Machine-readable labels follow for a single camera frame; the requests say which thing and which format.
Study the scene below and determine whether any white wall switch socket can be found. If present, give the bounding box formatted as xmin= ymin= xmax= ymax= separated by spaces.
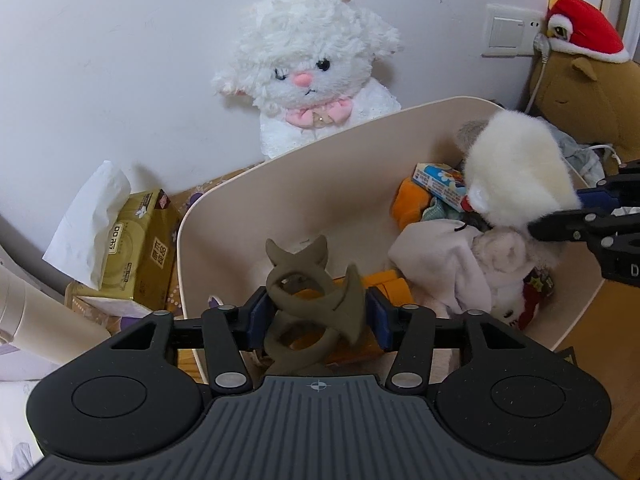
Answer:
xmin=482 ymin=3 xmax=544 ymax=58

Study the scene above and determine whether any beige plastic storage bin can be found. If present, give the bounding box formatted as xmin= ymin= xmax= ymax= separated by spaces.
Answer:
xmin=176 ymin=95 xmax=606 ymax=386

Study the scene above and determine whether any blue colourful small carton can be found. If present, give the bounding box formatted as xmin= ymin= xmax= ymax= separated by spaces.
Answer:
xmin=411 ymin=164 xmax=473 ymax=212

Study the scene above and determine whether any pink beige cloth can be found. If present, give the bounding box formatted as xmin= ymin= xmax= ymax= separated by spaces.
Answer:
xmin=388 ymin=219 xmax=534 ymax=324

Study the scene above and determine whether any orange plastic bottle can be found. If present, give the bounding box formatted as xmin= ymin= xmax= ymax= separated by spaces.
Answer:
xmin=264 ymin=264 xmax=408 ymax=376

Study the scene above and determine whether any white fluffy plush item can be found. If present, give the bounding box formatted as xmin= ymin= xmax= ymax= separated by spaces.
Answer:
xmin=454 ymin=110 xmax=582 ymax=229

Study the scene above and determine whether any gold tissue box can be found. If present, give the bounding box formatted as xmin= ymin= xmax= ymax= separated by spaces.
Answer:
xmin=43 ymin=160 xmax=180 ymax=318

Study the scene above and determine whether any orange knitted item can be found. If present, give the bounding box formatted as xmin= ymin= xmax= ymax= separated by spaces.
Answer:
xmin=390 ymin=178 xmax=432 ymax=231

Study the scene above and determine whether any white lamb plush toy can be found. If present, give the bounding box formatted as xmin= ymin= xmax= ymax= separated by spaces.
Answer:
xmin=213 ymin=0 xmax=401 ymax=159

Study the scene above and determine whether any brown capybara plush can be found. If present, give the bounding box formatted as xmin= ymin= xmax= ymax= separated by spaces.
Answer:
xmin=529 ymin=52 xmax=640 ymax=174

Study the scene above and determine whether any red plush hat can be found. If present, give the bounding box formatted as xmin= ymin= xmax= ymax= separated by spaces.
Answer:
xmin=546 ymin=0 xmax=630 ymax=64

